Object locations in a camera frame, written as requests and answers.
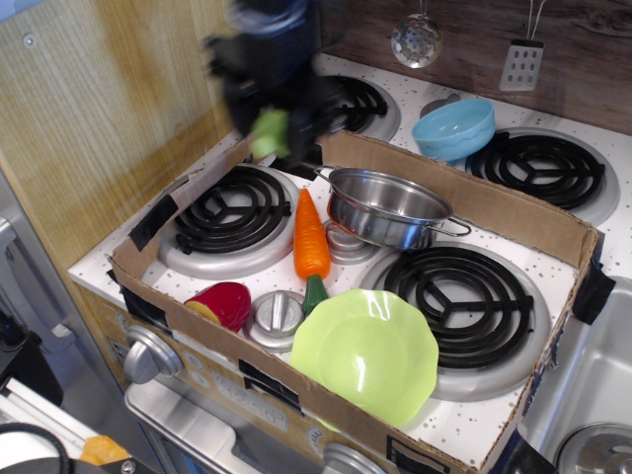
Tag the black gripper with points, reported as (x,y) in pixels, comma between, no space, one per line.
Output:
(308,100)

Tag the green toy broccoli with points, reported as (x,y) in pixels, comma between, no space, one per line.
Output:
(269,135)

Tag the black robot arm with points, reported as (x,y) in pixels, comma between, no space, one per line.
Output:
(269,65)

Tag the small steel pan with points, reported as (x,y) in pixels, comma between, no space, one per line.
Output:
(388,211)

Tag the front left stove burner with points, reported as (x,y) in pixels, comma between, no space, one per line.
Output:
(240,226)

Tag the silver middle stove knob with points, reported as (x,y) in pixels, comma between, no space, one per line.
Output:
(345,248)

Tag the silver stove knob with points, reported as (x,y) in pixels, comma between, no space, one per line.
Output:
(345,248)
(274,320)

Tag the orange toy carrot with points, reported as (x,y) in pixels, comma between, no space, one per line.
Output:
(311,255)

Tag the light blue plastic bowl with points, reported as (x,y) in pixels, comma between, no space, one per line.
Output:
(455,131)

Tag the hanging silver skimmer spoon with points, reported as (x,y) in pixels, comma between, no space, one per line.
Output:
(417,40)

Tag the red yellow toy pepper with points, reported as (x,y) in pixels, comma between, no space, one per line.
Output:
(225,303)

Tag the silver stove top knob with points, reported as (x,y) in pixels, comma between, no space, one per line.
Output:
(274,320)

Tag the light green plastic bowl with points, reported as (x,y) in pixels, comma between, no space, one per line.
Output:
(372,348)

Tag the hanging silver spatula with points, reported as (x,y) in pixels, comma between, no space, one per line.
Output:
(523,60)

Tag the front right stove burner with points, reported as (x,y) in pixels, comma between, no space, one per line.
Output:
(488,318)

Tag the silver front oven knob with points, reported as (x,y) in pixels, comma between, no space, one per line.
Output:
(149,356)

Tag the silver oven knob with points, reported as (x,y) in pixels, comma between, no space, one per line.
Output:
(149,356)
(341,459)

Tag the back right stove burner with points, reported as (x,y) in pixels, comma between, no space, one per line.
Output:
(552,166)

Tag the brown cardboard fence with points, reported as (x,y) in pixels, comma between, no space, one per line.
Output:
(522,229)

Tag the silver lower oven knob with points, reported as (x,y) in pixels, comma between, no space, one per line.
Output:
(341,459)

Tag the orange sponge piece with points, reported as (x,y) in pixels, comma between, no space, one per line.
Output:
(100,450)

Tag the silver sink basin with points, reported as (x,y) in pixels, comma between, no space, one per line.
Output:
(580,417)

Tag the silver oven door handle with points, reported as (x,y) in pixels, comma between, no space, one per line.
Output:
(190,437)

